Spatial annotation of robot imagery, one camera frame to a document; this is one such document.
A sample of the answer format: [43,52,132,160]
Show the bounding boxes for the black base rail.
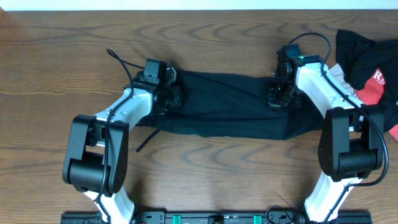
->
[60,209,373,224]

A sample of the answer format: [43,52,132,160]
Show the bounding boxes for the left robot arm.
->
[61,66,181,223]

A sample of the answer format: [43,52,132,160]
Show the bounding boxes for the black pants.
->
[139,70,323,140]

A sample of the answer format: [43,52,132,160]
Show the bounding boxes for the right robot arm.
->
[267,52,389,223]

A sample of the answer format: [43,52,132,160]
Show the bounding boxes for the grey white cloth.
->
[329,63,358,98]

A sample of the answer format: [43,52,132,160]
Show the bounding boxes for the black red shirt pile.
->
[335,29,397,139]

